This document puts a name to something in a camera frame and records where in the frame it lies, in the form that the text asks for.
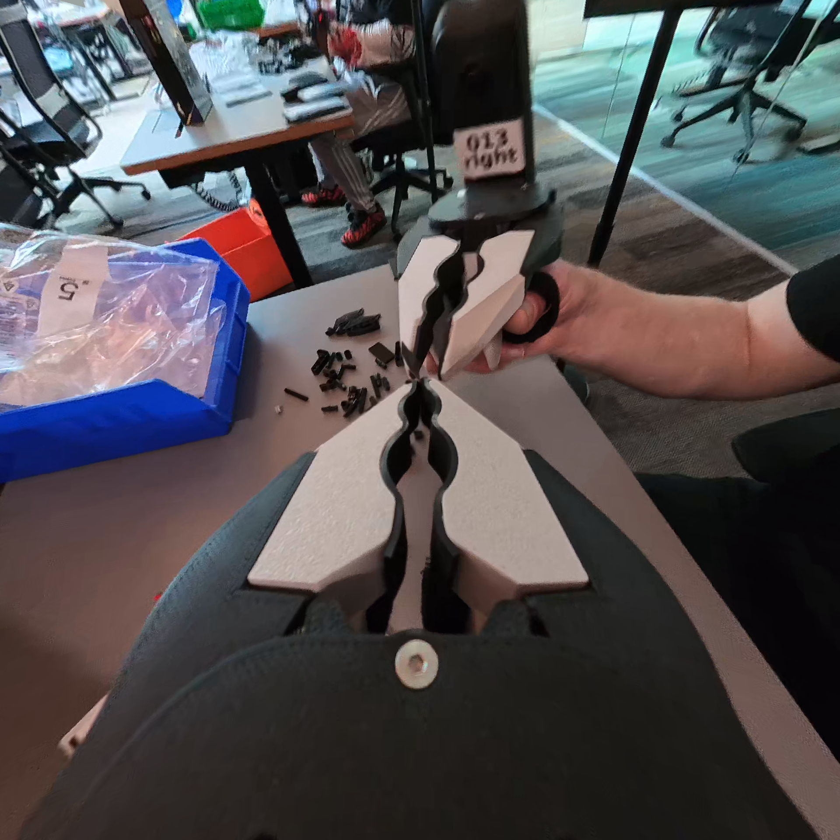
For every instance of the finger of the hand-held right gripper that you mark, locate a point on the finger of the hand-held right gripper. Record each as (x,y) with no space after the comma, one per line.
(499,282)
(417,289)

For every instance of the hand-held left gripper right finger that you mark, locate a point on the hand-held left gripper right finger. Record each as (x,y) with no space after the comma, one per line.
(518,525)

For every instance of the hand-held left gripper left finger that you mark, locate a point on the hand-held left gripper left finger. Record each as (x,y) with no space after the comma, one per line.
(315,525)

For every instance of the person's right forearm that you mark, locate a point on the person's right forearm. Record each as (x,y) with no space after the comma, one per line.
(709,334)

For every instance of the person's right hand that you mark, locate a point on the person's right hand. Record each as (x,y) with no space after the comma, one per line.
(584,315)

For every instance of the pile of black toy pieces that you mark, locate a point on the pile of black toy pieces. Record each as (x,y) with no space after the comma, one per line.
(348,374)

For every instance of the black office chair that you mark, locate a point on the black office chair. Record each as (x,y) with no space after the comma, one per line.
(46,118)
(407,177)
(741,98)

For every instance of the dark blue small pin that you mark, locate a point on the dark blue small pin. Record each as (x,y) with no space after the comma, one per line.
(295,395)

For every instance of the black tripod leg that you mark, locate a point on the black tripod leg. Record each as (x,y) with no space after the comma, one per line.
(633,131)

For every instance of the orange plastic bin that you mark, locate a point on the orange plastic bin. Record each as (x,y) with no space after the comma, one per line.
(243,249)

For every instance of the blue plastic bin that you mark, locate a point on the blue plastic bin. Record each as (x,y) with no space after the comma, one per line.
(131,420)

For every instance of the person's lap in dark trousers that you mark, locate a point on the person's lap in dark trousers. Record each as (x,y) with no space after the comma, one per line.
(754,558)

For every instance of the brown top desk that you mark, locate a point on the brown top desk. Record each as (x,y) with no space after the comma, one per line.
(236,131)

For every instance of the green plastic bin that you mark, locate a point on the green plastic bin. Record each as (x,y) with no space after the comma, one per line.
(229,13)

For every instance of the bundle of clear plastic bags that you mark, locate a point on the bundle of clear plastic bags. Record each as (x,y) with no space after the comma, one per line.
(98,315)

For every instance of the black printed box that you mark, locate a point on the black printed box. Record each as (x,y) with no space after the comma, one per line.
(174,59)

